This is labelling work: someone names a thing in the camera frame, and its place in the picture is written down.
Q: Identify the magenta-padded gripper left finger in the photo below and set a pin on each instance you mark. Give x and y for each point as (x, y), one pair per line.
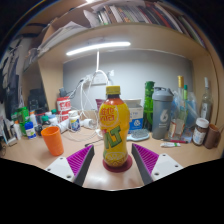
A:
(78, 161)

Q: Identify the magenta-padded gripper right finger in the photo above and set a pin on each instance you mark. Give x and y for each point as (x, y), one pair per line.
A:
(146, 160)

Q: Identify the yellow drink bottle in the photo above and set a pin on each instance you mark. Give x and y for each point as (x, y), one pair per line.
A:
(114, 126)

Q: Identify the flat round red coaster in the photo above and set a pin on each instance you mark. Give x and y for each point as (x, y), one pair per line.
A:
(127, 165)

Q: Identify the pale blue hairbrush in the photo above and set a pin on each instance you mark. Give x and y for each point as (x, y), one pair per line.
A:
(138, 135)

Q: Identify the white tube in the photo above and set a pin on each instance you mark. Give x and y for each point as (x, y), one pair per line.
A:
(170, 144)

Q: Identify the orange plastic cup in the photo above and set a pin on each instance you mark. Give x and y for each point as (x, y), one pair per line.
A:
(52, 141)

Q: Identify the red pen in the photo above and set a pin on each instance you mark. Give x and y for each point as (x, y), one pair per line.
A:
(176, 141)

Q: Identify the white bottle with blue label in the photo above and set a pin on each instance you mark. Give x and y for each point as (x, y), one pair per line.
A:
(74, 123)

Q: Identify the white power adapter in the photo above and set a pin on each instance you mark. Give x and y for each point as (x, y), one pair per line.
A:
(87, 124)

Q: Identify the blue and white tissue box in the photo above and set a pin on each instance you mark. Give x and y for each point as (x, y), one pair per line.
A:
(136, 116)

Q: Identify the grey shaker bottle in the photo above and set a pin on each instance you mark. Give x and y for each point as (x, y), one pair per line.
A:
(162, 116)

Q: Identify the clear bottle with gold cap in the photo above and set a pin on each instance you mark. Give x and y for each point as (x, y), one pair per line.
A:
(177, 123)

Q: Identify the green glass bottle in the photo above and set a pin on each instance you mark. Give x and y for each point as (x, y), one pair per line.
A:
(148, 106)

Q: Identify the white bottle with blue cap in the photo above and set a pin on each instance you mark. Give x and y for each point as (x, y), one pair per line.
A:
(30, 131)

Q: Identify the red and white can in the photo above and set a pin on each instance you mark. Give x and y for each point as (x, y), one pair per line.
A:
(63, 106)

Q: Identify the brown jar with white lid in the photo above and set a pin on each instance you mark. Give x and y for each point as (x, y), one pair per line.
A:
(200, 133)

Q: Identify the magenta packet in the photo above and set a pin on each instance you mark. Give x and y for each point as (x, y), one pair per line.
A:
(99, 104)

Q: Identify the brown mug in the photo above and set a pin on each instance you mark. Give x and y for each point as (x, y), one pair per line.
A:
(211, 136)

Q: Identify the clear bottle with green cap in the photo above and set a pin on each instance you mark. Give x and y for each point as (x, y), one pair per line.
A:
(185, 96)

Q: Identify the black boxy device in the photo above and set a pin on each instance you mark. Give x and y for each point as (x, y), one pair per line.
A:
(36, 100)

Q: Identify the tall clear glass bottle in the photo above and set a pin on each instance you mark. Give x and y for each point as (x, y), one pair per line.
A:
(206, 106)

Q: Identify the dark hanging clothes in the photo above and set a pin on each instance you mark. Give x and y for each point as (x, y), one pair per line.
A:
(10, 90)

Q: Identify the white wall power strip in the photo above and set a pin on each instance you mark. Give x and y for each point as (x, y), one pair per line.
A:
(98, 80)

